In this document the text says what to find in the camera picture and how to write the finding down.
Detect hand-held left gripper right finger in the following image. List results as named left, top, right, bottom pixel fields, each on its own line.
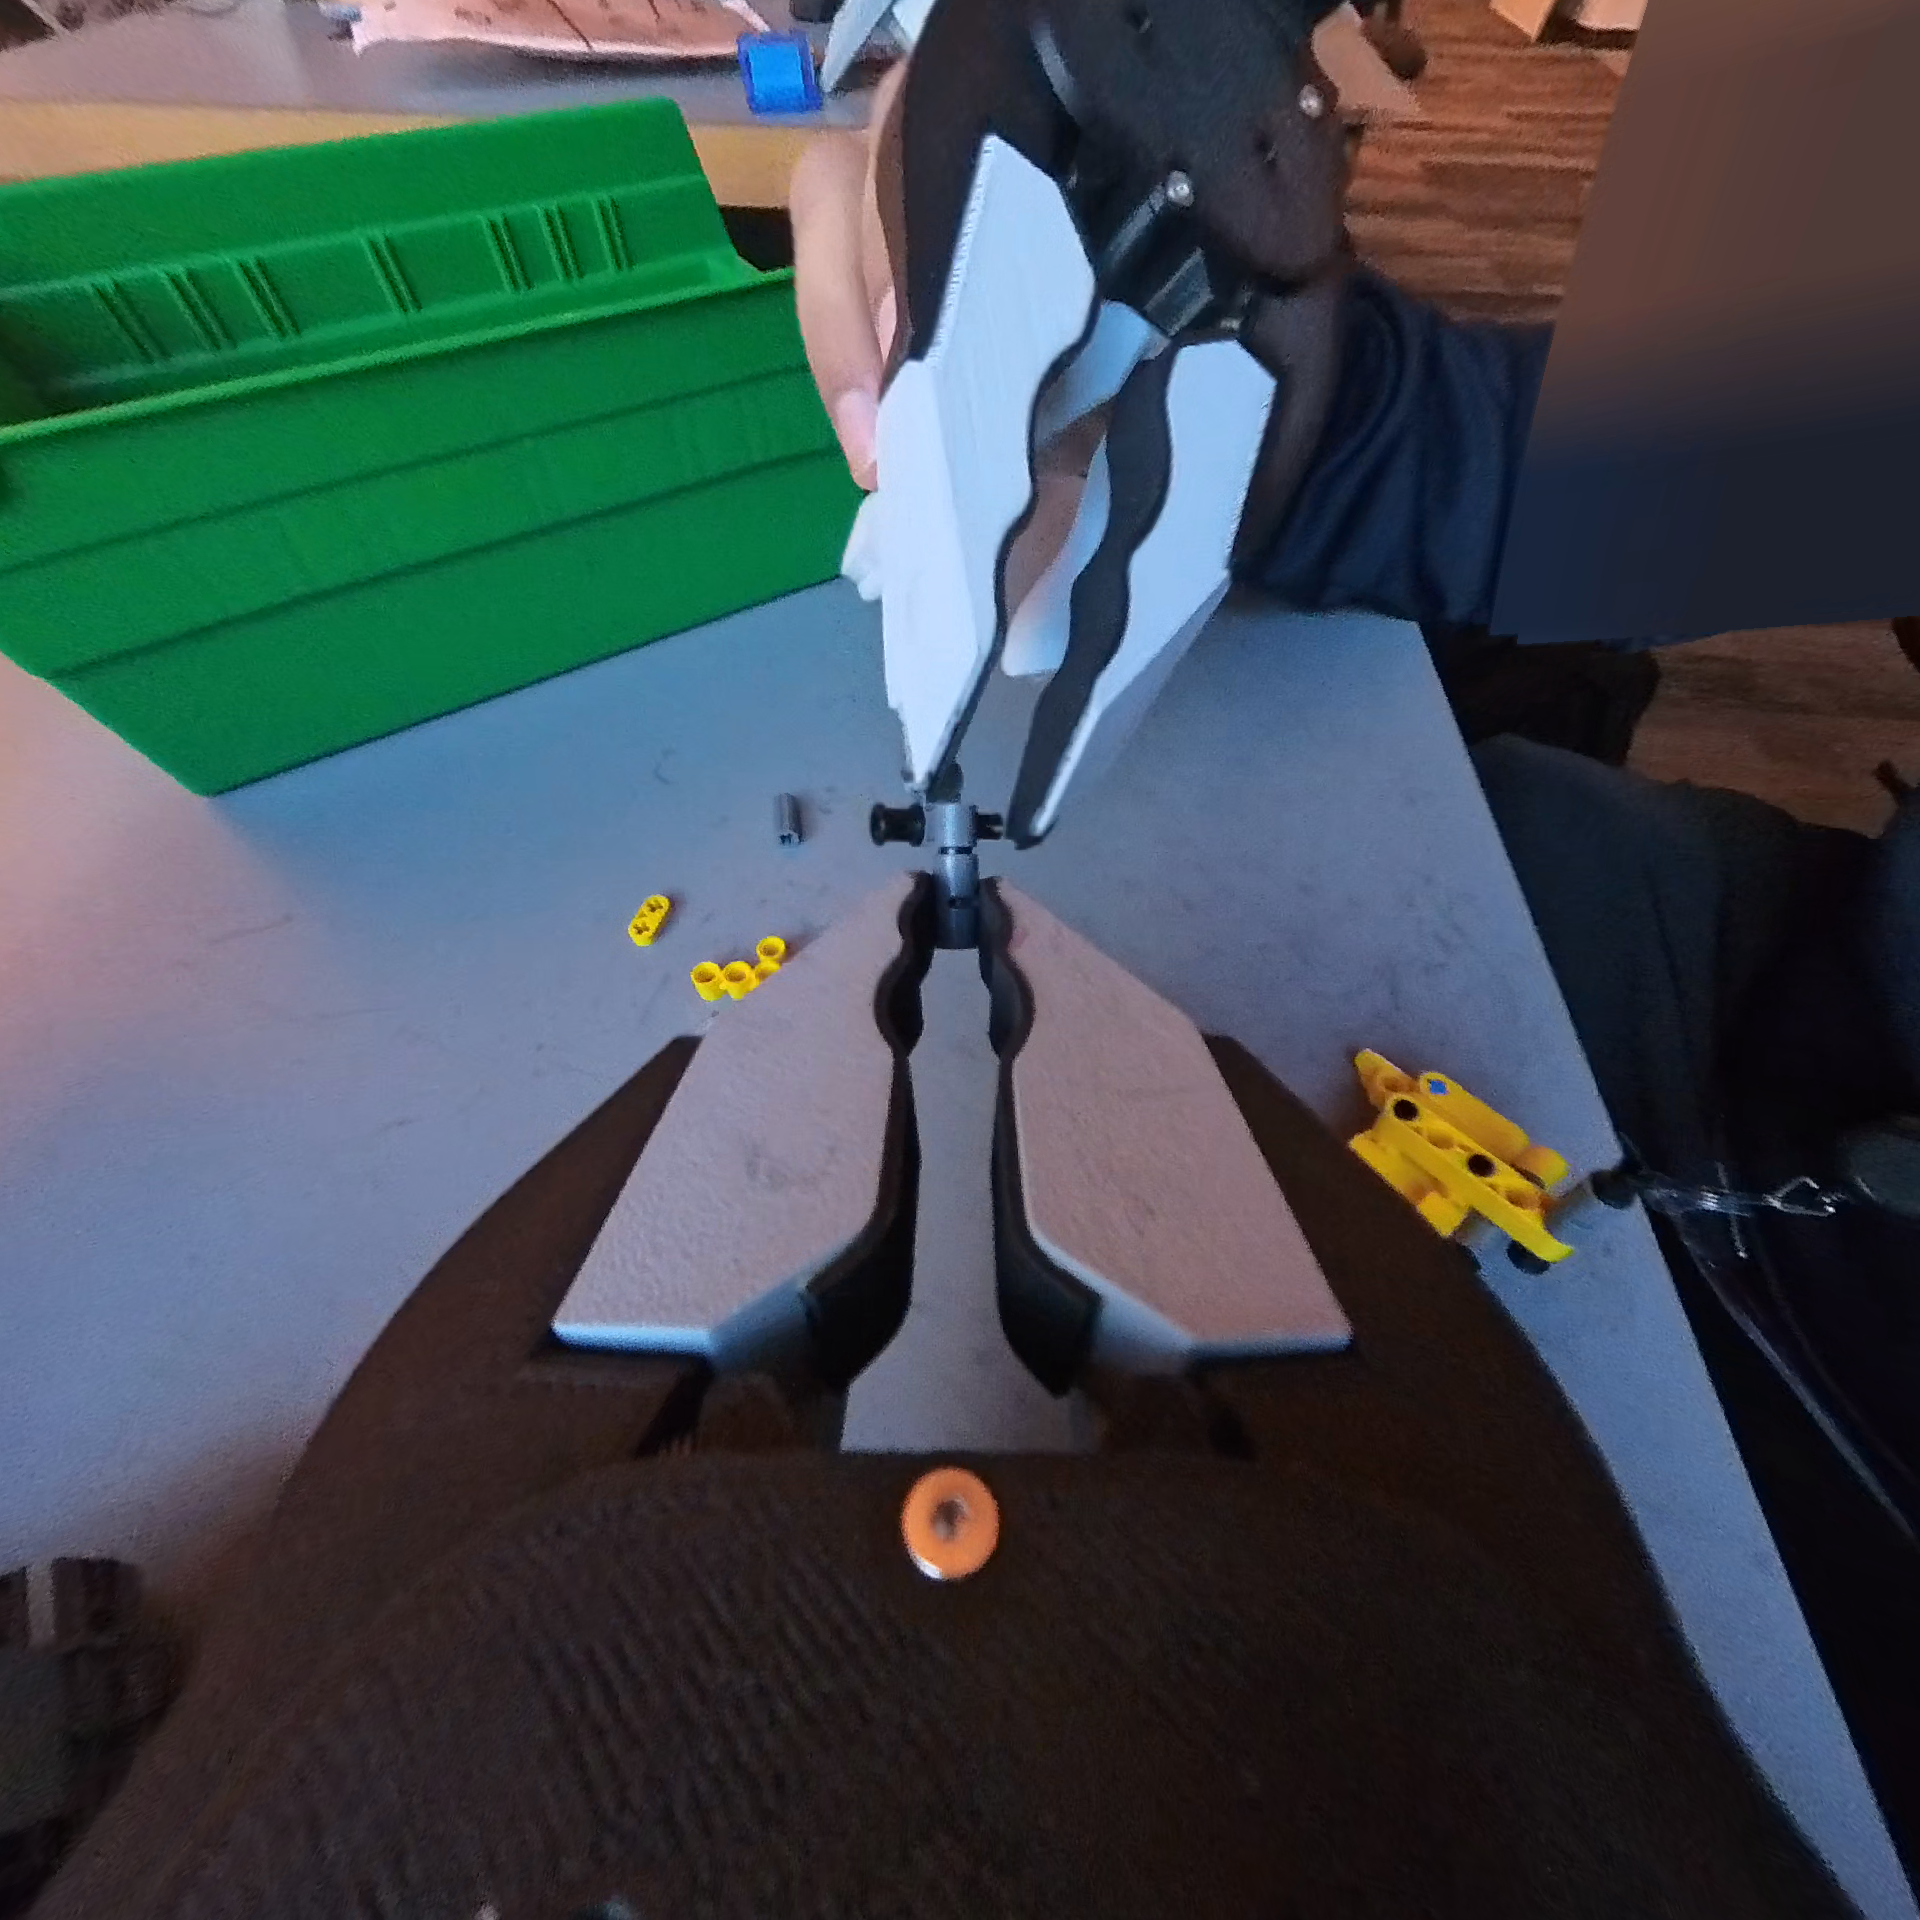
left=981, top=878, right=1354, bottom=1396

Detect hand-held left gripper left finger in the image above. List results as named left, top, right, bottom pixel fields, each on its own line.
left=550, top=874, right=923, bottom=1387

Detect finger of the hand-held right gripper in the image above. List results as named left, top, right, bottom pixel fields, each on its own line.
left=840, top=133, right=1114, bottom=793
left=994, top=336, right=1278, bottom=848

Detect grey black block joint connector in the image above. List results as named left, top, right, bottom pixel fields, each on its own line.
left=918, top=766, right=992, bottom=950

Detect person's right forearm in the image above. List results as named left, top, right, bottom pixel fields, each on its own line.
left=1229, top=273, right=1560, bottom=625

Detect grey desk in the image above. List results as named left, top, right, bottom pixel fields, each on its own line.
left=0, top=578, right=1876, bottom=1920

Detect person's right hand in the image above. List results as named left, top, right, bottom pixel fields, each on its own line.
left=786, top=131, right=902, bottom=494

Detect small blue block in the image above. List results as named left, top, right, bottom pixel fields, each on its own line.
left=735, top=31, right=822, bottom=116

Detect person's dark clothed body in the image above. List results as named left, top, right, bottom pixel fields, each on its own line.
left=1424, top=620, right=1920, bottom=1849

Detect green storage bin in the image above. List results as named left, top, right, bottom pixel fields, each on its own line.
left=0, top=98, right=870, bottom=796

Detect clear plastic parts bag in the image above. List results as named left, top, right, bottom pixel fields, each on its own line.
left=1634, top=1171, right=1920, bottom=1504

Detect yellow block frame assembly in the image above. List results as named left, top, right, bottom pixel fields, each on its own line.
left=1348, top=1050, right=1577, bottom=1274

